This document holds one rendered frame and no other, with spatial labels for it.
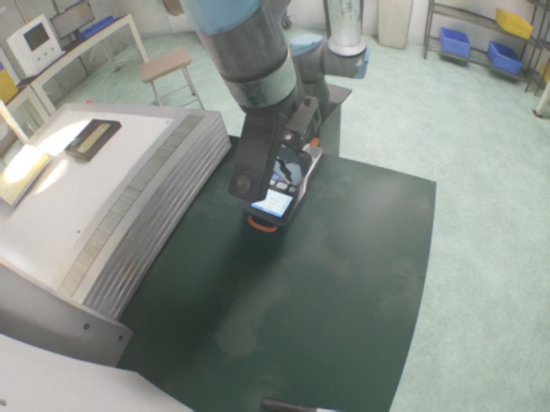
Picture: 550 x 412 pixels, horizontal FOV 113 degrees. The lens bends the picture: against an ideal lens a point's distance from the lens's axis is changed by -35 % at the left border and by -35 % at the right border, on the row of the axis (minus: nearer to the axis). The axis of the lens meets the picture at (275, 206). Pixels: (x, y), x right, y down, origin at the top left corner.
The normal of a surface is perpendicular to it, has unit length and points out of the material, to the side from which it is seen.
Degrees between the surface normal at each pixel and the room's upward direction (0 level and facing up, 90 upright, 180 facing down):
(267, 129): 45
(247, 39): 101
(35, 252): 0
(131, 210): 0
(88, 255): 0
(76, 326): 90
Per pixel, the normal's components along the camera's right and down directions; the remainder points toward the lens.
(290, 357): -0.13, -0.58
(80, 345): 0.91, 0.26
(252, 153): -0.43, 0.12
